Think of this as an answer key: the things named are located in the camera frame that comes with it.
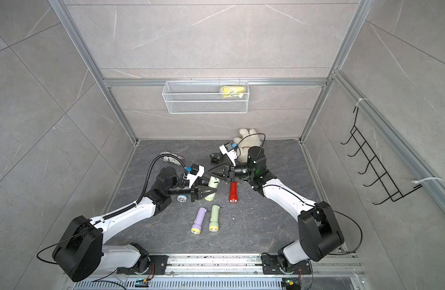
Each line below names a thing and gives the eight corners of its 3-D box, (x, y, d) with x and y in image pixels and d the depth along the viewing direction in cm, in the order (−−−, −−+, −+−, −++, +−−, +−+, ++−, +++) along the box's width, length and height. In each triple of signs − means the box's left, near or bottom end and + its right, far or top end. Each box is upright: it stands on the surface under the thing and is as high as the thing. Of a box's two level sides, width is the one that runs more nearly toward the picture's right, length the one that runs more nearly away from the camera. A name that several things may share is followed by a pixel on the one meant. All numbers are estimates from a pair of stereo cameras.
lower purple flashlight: (190, 232, 83) (190, 231, 81) (198, 208, 91) (197, 206, 89) (200, 234, 83) (199, 233, 81) (206, 209, 90) (206, 207, 88)
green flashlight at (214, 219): (209, 232, 83) (208, 230, 81) (210, 207, 91) (210, 205, 89) (218, 232, 83) (218, 230, 81) (219, 207, 91) (219, 205, 89)
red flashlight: (229, 203, 93) (229, 200, 91) (229, 184, 101) (229, 181, 98) (238, 203, 93) (238, 200, 91) (237, 184, 101) (237, 181, 98)
